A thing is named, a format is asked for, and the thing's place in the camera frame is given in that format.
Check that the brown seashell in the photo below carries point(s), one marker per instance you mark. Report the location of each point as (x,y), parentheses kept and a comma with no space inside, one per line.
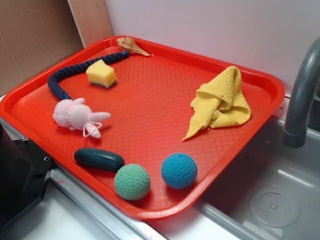
(128,44)

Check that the red plastic tray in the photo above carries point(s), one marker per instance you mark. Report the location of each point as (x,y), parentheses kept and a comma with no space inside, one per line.
(150,115)

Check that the brown cardboard panel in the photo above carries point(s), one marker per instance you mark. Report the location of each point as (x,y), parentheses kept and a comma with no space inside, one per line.
(37,34)

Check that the dark green oval soap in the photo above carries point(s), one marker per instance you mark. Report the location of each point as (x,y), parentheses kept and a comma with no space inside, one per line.
(99,159)

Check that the grey toy sink basin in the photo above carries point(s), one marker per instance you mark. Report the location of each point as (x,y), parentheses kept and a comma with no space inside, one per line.
(268,192)

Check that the pink plush bunny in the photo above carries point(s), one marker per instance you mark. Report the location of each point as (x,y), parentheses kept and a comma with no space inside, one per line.
(75,115)

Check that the green foam ball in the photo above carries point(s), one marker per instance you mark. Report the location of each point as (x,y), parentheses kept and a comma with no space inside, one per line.
(132,182)

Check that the yellow cloth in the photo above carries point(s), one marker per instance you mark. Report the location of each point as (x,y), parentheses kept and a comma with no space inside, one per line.
(219,103)

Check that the yellow sponge block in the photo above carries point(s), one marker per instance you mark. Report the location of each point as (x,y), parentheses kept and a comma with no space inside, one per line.
(101,74)

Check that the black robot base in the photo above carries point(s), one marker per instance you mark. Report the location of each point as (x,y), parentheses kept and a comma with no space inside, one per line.
(24,172)

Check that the grey toy faucet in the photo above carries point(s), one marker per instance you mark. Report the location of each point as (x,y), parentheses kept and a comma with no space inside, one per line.
(303,111)

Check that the blue foam ball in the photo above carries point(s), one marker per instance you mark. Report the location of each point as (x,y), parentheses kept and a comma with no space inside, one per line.
(179,171)

